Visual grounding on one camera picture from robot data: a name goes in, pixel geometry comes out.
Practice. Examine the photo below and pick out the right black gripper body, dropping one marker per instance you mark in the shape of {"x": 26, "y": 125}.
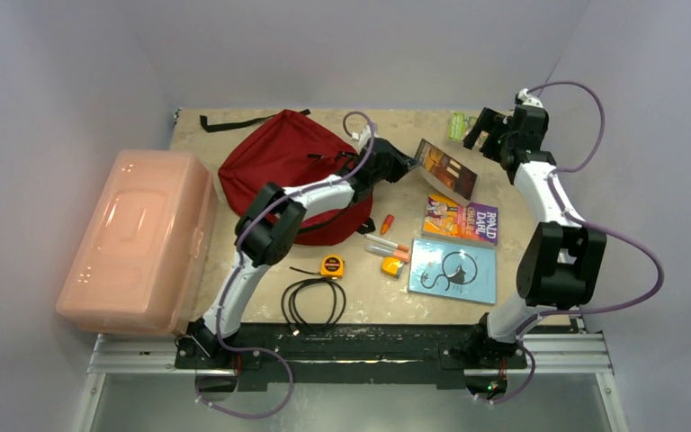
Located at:
{"x": 489, "y": 128}

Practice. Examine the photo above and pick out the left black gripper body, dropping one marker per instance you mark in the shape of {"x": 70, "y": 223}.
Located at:
{"x": 385, "y": 172}

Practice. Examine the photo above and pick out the dark brown book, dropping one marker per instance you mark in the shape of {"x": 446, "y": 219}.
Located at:
{"x": 446, "y": 174}

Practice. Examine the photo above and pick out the red student backpack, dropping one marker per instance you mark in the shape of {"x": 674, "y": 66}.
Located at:
{"x": 290, "y": 149}

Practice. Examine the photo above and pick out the light blue book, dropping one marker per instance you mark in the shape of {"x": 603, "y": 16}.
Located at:
{"x": 453, "y": 271}

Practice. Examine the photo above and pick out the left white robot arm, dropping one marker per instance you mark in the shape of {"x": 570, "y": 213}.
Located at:
{"x": 268, "y": 228}

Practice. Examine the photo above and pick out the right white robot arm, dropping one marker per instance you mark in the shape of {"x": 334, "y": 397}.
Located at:
{"x": 560, "y": 266}

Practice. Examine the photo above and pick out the green booklet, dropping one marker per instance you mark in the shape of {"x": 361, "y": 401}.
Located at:
{"x": 460, "y": 125}

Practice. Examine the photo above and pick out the red orange crayon marker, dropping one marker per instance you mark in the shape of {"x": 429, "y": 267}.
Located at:
{"x": 386, "y": 224}

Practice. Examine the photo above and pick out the white orange marker pen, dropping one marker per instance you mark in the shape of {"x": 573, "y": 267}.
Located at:
{"x": 386, "y": 242}

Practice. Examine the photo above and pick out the grey orange highlighter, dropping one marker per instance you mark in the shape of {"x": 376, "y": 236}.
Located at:
{"x": 382, "y": 251}

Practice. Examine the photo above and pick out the colourful Roald Dahl book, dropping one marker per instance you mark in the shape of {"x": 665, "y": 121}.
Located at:
{"x": 474, "y": 223}

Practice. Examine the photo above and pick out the yellow grey correction tape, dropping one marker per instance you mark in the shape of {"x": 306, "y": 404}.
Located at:
{"x": 392, "y": 267}

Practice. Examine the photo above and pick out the yellow tape measure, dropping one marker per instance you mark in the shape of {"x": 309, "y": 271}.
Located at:
{"x": 332, "y": 266}

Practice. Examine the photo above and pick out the pink translucent storage box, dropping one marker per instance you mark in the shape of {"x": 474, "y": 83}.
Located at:
{"x": 139, "y": 264}

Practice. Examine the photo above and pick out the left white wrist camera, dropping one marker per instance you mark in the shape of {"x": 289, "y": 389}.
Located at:
{"x": 363, "y": 138}

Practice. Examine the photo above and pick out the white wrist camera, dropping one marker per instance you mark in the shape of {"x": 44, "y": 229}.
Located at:
{"x": 525, "y": 97}
{"x": 363, "y": 138}

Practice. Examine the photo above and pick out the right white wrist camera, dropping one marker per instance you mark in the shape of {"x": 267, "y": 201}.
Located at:
{"x": 525, "y": 97}

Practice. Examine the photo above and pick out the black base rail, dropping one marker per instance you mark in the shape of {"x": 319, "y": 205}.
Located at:
{"x": 448, "y": 356}

